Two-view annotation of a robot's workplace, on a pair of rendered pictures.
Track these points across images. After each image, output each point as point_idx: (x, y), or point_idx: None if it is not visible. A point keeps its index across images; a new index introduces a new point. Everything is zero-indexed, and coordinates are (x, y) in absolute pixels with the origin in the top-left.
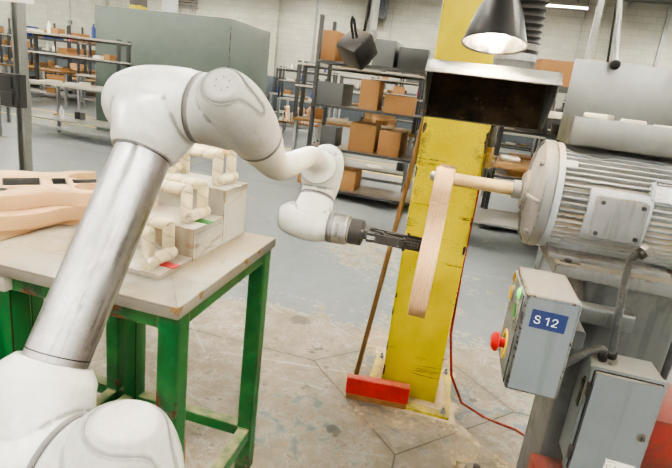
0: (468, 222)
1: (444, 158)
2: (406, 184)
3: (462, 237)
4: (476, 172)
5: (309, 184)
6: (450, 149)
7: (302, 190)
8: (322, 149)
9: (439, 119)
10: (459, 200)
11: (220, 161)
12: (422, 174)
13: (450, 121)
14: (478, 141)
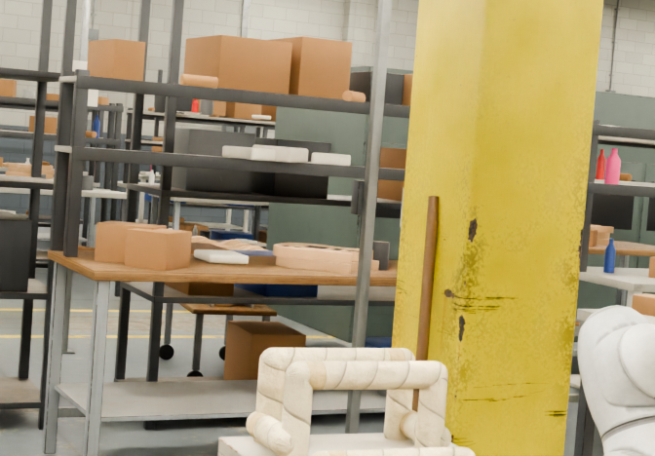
0: (563, 419)
1: (513, 291)
2: (424, 361)
3: (556, 454)
4: (570, 312)
5: (652, 404)
6: (522, 271)
7: (631, 421)
8: (629, 320)
9: (499, 210)
10: (545, 376)
11: (446, 390)
12: (475, 333)
13: (519, 212)
14: (568, 247)
